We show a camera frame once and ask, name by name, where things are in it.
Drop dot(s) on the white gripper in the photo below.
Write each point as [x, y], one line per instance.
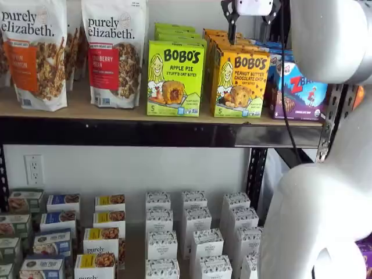
[254, 7]

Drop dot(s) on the orange Bobo's oat bites box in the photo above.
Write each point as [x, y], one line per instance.
[245, 43]
[221, 32]
[241, 87]
[218, 39]

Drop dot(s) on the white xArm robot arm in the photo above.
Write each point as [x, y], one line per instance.
[319, 37]

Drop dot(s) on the blue purple Zbar box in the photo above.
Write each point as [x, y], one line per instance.
[274, 55]
[273, 45]
[290, 98]

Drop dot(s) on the green Bobo's apple pie box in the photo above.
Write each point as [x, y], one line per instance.
[180, 37]
[174, 26]
[174, 87]
[174, 33]

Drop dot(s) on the orange dog print box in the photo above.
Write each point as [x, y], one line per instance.
[359, 97]

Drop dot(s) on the wooden metal-framed shelf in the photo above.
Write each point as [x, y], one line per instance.
[145, 135]

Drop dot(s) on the white floral pantry box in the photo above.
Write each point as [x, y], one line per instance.
[248, 241]
[194, 199]
[159, 219]
[236, 200]
[249, 267]
[244, 218]
[197, 219]
[161, 245]
[162, 270]
[158, 199]
[206, 244]
[215, 268]

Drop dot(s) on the particle board shelf panel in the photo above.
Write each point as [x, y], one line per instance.
[87, 112]
[135, 250]

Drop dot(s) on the yellow label granola box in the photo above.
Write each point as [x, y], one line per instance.
[94, 266]
[110, 200]
[100, 244]
[109, 218]

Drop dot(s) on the purple snack box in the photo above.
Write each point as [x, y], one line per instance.
[366, 253]

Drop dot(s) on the blue label granola box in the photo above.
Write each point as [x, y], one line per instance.
[42, 267]
[62, 200]
[58, 219]
[52, 242]

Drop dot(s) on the green label granola box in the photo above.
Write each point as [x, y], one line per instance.
[5, 271]
[10, 250]
[24, 200]
[14, 226]

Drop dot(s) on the cranberry pecan granola bag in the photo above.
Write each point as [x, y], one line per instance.
[113, 72]

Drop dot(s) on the purely elizabeth granola bag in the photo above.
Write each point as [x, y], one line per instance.
[76, 52]
[4, 58]

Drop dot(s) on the pumpkin cinnamon granola bag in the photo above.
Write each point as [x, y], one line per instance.
[37, 72]

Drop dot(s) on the white wall outlet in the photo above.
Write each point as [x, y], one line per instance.
[34, 170]

